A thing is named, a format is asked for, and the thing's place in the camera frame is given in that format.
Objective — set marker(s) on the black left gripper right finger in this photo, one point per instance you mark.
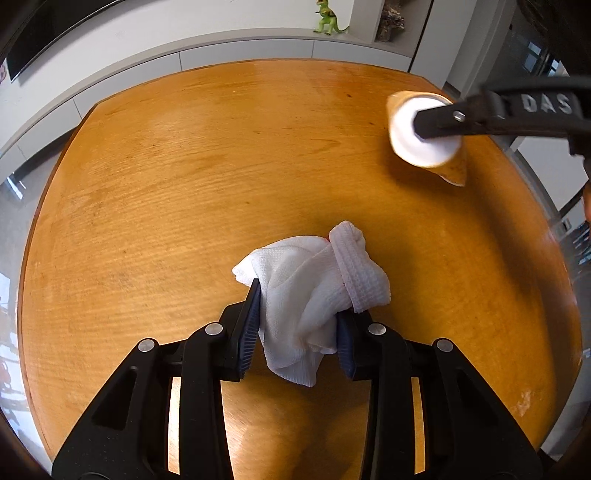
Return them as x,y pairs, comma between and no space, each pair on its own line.
431,413

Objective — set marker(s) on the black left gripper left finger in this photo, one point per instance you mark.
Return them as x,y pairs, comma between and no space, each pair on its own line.
159,415

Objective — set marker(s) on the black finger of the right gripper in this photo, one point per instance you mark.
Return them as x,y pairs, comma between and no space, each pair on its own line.
479,114

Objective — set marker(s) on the paper instant noodle cup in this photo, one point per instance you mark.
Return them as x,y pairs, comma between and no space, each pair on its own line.
444,157

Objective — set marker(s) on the white cloth sock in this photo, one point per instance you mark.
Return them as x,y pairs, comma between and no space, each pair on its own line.
306,281

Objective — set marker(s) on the person's right hand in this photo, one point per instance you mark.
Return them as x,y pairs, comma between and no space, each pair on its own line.
586,197

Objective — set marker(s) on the dried plant decoration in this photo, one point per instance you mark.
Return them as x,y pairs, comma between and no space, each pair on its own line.
392,21

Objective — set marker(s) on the green dinosaur toy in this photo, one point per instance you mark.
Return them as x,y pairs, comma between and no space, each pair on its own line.
328,22

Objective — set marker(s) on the long white tv cabinet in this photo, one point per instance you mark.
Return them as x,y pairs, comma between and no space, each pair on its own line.
64,111

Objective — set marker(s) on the black television screen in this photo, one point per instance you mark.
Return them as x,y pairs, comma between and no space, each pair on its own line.
51,21

